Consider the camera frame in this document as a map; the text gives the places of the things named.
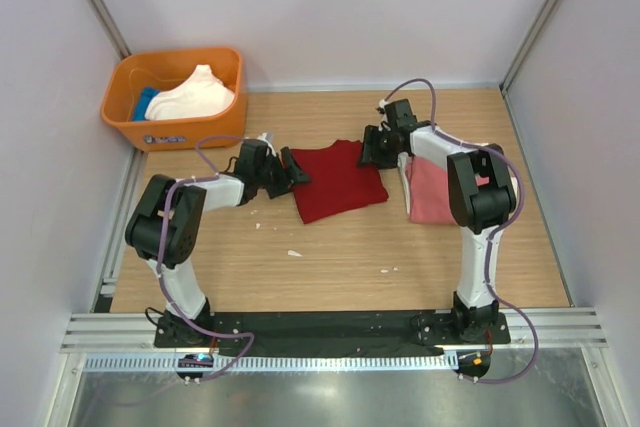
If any slotted cable duct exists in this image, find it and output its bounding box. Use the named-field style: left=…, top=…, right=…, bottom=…
left=83, top=352, right=458, bottom=374

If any orange plastic bin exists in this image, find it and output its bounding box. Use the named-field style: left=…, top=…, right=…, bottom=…
left=101, top=46, right=248, bottom=152

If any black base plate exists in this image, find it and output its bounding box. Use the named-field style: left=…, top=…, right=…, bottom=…
left=154, top=310, right=511, bottom=358

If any white t shirt in bin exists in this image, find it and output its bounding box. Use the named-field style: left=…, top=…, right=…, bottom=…
left=144, top=64, right=235, bottom=121

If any dark red t shirt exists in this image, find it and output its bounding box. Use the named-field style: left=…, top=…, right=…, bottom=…
left=292, top=140, right=389, bottom=224

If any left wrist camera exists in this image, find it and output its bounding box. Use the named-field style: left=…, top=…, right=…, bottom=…
left=257, top=132, right=277, bottom=155

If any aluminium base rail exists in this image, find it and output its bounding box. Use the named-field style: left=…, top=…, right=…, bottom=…
left=61, top=307, right=608, bottom=353

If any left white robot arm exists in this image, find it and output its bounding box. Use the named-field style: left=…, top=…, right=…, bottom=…
left=125, top=136, right=312, bottom=347

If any pink t shirt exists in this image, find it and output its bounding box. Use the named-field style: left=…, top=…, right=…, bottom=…
left=404, top=155, right=491, bottom=226

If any right aluminium frame post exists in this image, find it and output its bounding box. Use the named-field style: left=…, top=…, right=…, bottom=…
left=500, top=0, right=563, bottom=97

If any blue t shirt in bin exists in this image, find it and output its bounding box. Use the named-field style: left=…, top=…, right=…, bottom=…
left=131, top=86, right=160, bottom=121

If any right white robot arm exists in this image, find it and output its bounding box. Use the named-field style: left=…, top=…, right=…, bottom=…
left=358, top=99, right=521, bottom=343

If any white t shirt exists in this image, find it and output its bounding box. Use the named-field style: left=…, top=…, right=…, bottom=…
left=397, top=152, right=411, bottom=215
left=144, top=64, right=235, bottom=121

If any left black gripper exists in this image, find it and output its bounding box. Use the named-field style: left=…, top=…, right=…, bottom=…
left=255, top=148, right=311, bottom=199

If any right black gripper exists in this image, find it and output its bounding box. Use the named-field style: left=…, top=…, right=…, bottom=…
left=356, top=126, right=401, bottom=172

